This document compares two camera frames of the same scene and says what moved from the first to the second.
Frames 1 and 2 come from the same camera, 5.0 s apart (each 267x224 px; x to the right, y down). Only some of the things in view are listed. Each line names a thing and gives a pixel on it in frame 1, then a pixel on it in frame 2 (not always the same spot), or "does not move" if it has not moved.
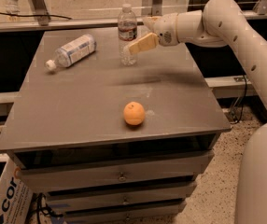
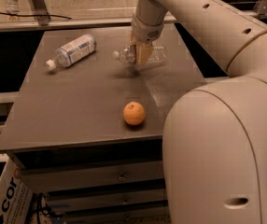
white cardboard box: x=10 y=200 does not move
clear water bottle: x=127 y=35 → x=158 y=56
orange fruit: x=133 y=113 does not move
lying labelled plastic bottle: x=69 y=53 does not move
